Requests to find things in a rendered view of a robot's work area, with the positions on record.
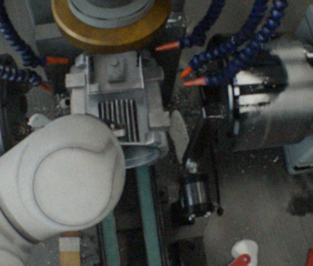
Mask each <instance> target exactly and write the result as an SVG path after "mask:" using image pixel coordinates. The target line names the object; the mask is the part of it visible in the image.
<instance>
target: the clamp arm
mask: <svg viewBox="0 0 313 266"><path fill-rule="evenodd" d="M222 118H223V113H222V107H221V106H212V107H203V108H202V110H201V111H200V114H199V117H198V119H197V122H196V124H195V127H194V130H193V133H192V134H191V137H190V139H189V142H188V145H187V146H186V149H185V152H184V155H183V157H182V159H181V160H182V164H183V167H187V168H188V165H187V164H189V167H192V166H193V164H192V163H194V165H195V167H197V164H198V163H199V160H200V159H201V157H202V155H203V153H204V151H205V149H206V147H207V146H208V144H209V142H210V140H211V139H212V137H213V135H214V133H215V131H216V129H217V127H218V125H219V124H220V122H221V120H222Z"/></svg>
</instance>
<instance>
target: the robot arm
mask: <svg viewBox="0 0 313 266"><path fill-rule="evenodd" d="M124 140H126V139H125V124H122V123H115V122H113V121H110V120H107V119H105V118H102V119H99V118H98V117H97V116H94V115H92V114H88V113H85V114H74V115H68V114H67V115H66V116H63V117H62V118H58V119H56V120H54V121H52V122H51V123H49V124H48V125H46V126H45V127H43V128H39V129H37V130H36V131H34V132H33V133H32V134H31V135H30V136H27V137H26V138H25V139H24V140H23V141H21V143H19V144H18V145H16V146H15V147H14V148H13V149H11V150H9V151H8V152H7V153H5V154H4V155H3V156H2V157H1V158H0V266H27V263H28V260H29V258H30V248H32V247H34V246H35V245H36V244H38V243H40V242H41V241H44V240H45V239H48V238H50V237H51V236H54V235H56V234H59V233H62V232H65V231H77V230H81V229H82V230H83V229H86V228H88V227H91V226H94V225H96V224H97V223H99V221H101V220H104V219H105V218H106V217H107V216H108V215H109V214H110V213H111V211H112V210H113V209H114V207H115V206H116V204H117V203H118V200H119V198H120V196H121V194H122V192H123V188H124V184H125V173H126V167H125V159H124V155H123V151H122V148H121V146H120V143H119V142H118V141H124Z"/></svg>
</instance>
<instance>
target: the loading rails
mask: <svg viewBox="0 0 313 266"><path fill-rule="evenodd" d="M134 178H135V184H136V196H137V202H138V212H132V213H121V214H117V213H115V214H114V210H112V211H111V213H110V214H109V215H108V216H107V217H106V218H105V219H104V220H101V221H99V223H97V224H96V225H94V226H96V239H97V244H98V254H99V258H97V259H89V260H88V263H89V266H120V256H119V252H118V243H117V236H116V233H122V232H128V231H138V230H141V235H142V240H143V250H144V256H145V266H177V265H178V260H177V252H176V251H175V250H173V251H166V237H165V232H164V228H163V219H164V216H163V215H162V213H161V204H166V203H168V202H169V198H168V189H167V186H159V187H158V184H157V179H158V178H159V177H158V175H157V174H156V168H155V164H153V165H151V166H148V165H144V164H143V165H141V166H136V167H134Z"/></svg>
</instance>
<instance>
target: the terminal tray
mask: <svg viewBox="0 0 313 266"><path fill-rule="evenodd" d="M136 55H137V53H136V52H135V51H130V52H128V53H121V54H113V55H108V54H99V53H97V54H95V55H94V56H93V63H94V68H95V71H94V72H93V71H92V70H91V68H92V66H91V65H90V63H91V60H89V57H87V56H86V66H87V67H86V69H87V94H88V97H87V98H88V102H89V106H90V108H91V109H94V108H97V103H98V106H99V107H101V106H102V103H103V106H104V105H106V104H107V101H108V104H111V101H112V103H116V100H117V103H120V100H122V103H125V100H127V103H131V100H132V103H136V100H137V104H141V105H142V104H143V103H144V100H145V87H144V80H143V70H142V64H141V53H140V64H139V67H136V65H137V63H136V60H137V57H136ZM135 82H139V83H140V85H139V86H136V85H135ZM94 85H95V86H97V89H96V90H93V89H92V87H93V86H94Z"/></svg>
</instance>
